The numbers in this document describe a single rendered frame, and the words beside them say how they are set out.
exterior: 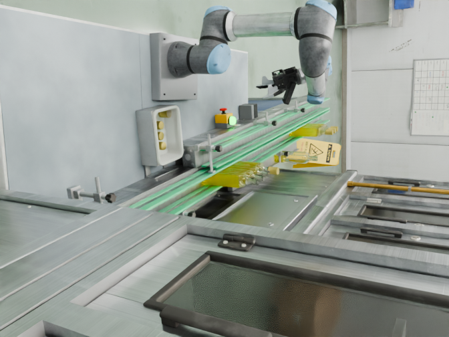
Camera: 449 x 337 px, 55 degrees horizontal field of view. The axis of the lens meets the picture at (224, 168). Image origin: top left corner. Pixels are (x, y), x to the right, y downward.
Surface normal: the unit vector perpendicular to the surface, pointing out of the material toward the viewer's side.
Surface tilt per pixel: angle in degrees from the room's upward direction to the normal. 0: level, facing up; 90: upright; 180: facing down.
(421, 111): 90
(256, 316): 90
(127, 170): 0
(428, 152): 90
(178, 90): 3
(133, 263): 0
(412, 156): 90
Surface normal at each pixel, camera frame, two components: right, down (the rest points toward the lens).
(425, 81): -0.48, 0.26
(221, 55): 0.83, 0.24
